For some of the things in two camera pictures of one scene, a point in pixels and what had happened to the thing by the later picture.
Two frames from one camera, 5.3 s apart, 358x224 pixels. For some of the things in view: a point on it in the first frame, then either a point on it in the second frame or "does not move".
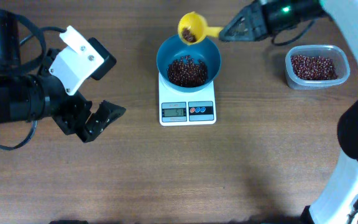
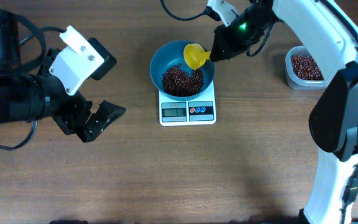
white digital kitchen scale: [182, 108] does not move
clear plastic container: [315, 66] does not move
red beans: [314, 68] does not move
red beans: [187, 72] -> [177, 82]
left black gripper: [72, 116] does not move
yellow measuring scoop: [198, 25] -> [194, 55]
